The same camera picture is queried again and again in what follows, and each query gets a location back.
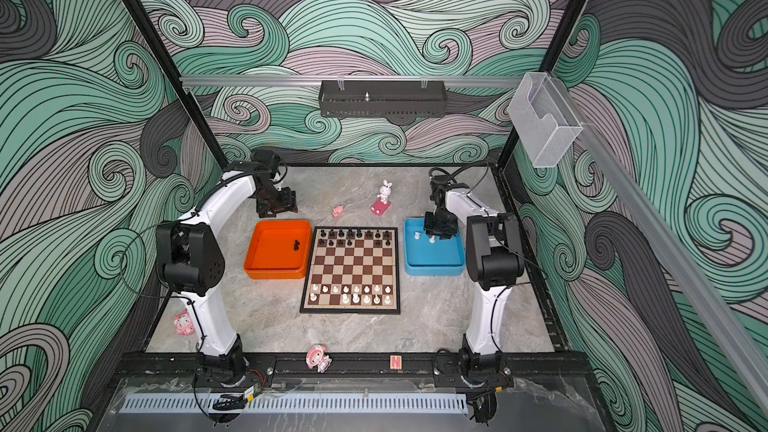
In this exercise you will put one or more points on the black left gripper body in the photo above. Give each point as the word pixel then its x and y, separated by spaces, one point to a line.
pixel 276 201

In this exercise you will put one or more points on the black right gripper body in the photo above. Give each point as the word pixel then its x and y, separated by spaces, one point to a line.
pixel 440 224

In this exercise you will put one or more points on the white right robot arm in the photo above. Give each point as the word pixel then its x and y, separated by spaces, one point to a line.
pixel 494 259

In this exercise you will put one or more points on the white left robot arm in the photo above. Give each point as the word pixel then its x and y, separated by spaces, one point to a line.
pixel 190 260

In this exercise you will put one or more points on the folding chess board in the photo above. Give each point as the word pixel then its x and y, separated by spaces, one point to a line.
pixel 352 270

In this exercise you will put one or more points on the blue plastic tray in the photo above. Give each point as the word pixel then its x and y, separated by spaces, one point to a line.
pixel 424 257

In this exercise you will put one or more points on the orange plastic tray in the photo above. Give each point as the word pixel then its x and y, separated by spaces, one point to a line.
pixel 279 250

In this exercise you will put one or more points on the white bunny phone stand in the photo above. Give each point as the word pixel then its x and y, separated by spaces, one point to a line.
pixel 382 203

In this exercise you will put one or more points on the pink pig toy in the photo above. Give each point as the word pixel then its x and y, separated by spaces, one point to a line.
pixel 338 210

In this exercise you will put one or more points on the clear acrylic holder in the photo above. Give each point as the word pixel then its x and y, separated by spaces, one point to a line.
pixel 544 115

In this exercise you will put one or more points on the red letter block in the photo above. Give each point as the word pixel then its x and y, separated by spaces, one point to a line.
pixel 395 362

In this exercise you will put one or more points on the pink kitty figurine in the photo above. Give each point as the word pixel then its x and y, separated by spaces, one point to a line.
pixel 184 324

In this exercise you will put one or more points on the pink melody figurine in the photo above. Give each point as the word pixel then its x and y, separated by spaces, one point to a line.
pixel 317 358

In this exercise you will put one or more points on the black wall shelf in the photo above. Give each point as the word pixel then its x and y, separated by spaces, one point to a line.
pixel 400 100

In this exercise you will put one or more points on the aluminium rail back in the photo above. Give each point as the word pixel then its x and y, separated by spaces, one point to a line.
pixel 277 80

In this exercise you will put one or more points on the aluminium rail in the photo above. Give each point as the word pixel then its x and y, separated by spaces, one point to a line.
pixel 277 80
pixel 733 339

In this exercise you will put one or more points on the white slotted cable duct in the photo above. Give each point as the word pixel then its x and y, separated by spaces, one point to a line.
pixel 312 403

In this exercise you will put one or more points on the aluminium rail right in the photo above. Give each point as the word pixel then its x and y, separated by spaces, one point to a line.
pixel 733 339

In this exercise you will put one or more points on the black frame post left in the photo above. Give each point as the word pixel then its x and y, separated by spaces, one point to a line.
pixel 173 75

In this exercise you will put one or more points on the black frame post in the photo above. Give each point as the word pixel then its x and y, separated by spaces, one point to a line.
pixel 173 75
pixel 566 27

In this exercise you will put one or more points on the black frame post right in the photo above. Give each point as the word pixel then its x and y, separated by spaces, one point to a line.
pixel 566 27

